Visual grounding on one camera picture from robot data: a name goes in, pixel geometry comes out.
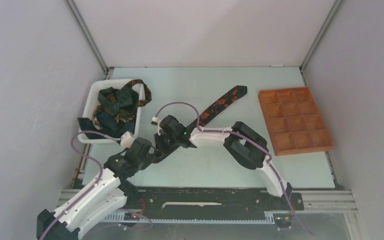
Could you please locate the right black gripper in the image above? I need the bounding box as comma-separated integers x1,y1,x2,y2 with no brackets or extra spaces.
154,131,179,159

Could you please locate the black orange floral tie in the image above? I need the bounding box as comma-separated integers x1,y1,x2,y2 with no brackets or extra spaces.
153,85,248,164

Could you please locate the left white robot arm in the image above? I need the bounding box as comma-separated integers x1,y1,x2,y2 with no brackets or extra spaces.
36,133,155,240

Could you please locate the dark green tie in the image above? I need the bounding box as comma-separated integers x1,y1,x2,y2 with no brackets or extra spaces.
77,86,139,138

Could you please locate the brown patterned tie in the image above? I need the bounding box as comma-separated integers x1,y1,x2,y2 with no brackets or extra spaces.
90,79,152,129

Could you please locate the white plastic basket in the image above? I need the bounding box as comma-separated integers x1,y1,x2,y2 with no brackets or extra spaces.
77,78,145,144

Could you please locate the orange compartment tray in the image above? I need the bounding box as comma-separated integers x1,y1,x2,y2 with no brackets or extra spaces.
258,87,335,156

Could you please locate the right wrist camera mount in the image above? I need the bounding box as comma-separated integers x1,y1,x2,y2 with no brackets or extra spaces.
151,116,165,136

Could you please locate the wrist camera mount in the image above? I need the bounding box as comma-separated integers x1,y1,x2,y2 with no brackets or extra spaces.
118,131,136,148
151,116,165,136

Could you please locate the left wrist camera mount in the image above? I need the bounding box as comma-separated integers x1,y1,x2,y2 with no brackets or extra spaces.
118,131,136,148

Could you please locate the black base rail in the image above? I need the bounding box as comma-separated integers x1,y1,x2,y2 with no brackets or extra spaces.
124,187,304,222

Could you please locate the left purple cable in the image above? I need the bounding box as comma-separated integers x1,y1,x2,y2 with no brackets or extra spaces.
37,130,154,240

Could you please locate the grey cable duct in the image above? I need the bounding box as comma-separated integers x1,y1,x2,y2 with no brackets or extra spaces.
102,211,279,225

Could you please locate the aluminium frame profile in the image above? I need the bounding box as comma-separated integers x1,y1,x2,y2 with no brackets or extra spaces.
299,190,358,214

